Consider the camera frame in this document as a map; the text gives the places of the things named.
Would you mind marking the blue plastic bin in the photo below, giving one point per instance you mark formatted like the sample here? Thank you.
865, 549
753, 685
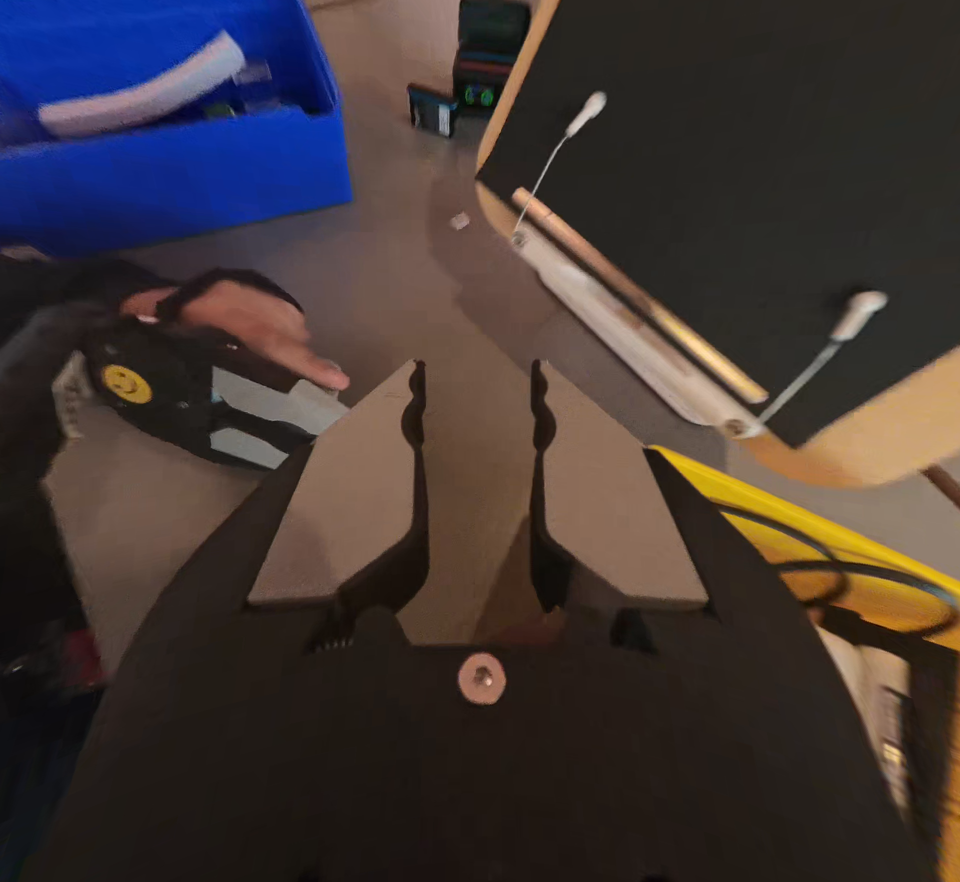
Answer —
187, 176

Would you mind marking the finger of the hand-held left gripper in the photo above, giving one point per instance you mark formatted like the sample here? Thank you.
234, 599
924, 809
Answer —
277, 405
247, 450

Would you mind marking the person's left hand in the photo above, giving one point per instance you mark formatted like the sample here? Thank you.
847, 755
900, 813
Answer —
255, 319

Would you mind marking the black wooden book stand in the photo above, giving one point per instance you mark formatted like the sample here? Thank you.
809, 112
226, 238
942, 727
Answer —
750, 109

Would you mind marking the small white plastic piece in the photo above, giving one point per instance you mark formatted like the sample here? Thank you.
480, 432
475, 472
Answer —
460, 221

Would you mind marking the black battery charger case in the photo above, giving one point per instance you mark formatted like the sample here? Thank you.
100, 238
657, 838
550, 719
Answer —
491, 34

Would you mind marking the yellow plastic bin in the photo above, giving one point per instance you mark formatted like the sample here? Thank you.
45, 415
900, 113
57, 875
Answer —
750, 499

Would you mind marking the black camera battery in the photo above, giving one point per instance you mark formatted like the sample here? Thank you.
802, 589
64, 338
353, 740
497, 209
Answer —
433, 110

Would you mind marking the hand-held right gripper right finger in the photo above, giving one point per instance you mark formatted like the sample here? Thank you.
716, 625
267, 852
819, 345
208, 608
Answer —
622, 522

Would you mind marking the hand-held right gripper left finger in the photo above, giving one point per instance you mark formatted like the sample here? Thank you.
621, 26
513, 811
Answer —
337, 514

